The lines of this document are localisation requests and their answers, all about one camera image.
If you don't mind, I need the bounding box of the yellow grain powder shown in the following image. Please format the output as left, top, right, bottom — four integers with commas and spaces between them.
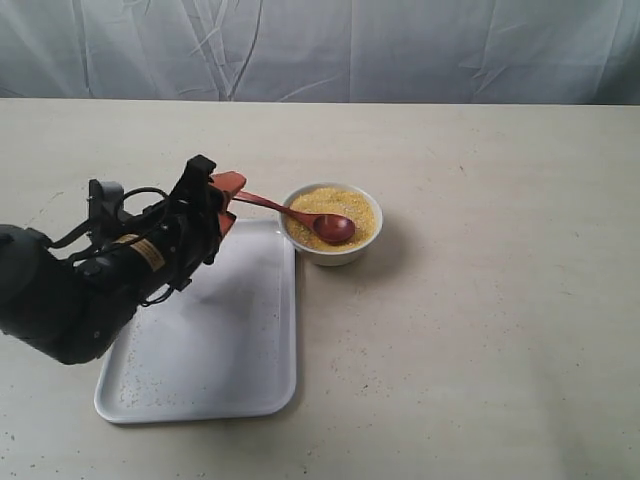
285, 187, 377, 252

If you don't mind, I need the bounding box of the white rectangular plastic tray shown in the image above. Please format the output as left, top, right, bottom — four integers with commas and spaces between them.
94, 220, 297, 424

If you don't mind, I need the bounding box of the dark brown wooden spoon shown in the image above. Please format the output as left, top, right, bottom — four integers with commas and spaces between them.
234, 191, 356, 245

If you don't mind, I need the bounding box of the white backdrop curtain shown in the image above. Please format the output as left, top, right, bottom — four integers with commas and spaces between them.
1, 1, 639, 105

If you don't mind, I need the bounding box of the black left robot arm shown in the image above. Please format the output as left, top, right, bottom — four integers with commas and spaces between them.
1, 155, 246, 365

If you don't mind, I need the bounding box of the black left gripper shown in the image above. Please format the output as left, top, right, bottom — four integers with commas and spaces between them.
88, 154, 248, 296

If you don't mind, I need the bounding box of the white ceramic bowl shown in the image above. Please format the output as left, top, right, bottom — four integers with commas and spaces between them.
279, 182, 383, 267

